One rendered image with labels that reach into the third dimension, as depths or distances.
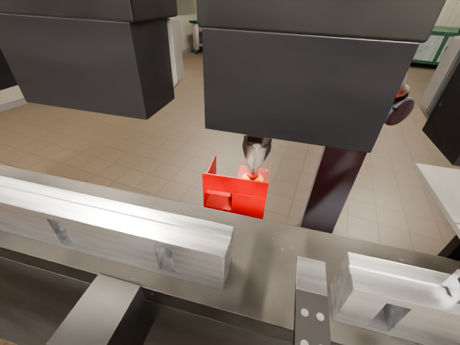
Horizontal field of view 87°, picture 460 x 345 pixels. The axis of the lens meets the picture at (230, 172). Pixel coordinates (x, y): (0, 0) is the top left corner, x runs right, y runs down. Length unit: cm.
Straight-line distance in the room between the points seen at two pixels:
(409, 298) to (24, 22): 51
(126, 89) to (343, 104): 18
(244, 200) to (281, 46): 61
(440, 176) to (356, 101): 44
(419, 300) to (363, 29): 34
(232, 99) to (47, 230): 44
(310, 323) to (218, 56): 27
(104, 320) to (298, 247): 35
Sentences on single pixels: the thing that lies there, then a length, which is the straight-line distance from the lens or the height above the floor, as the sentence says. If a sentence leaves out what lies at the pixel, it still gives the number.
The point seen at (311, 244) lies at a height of 87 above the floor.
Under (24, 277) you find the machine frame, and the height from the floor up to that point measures 76.
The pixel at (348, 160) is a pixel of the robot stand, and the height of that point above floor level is 66.
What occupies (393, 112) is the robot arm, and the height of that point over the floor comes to 95.
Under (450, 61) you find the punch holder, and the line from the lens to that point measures 29.
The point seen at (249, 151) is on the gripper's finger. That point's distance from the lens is 77.
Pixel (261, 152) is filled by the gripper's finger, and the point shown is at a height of 88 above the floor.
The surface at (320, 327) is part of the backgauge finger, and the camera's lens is 31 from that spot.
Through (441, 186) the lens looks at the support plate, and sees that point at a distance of 60.
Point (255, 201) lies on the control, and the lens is 75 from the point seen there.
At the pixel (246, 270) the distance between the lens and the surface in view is 47.
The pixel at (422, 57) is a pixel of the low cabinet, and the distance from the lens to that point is 779.
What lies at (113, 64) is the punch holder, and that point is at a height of 122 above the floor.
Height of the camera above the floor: 127
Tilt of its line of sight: 37 degrees down
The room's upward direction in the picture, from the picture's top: 2 degrees clockwise
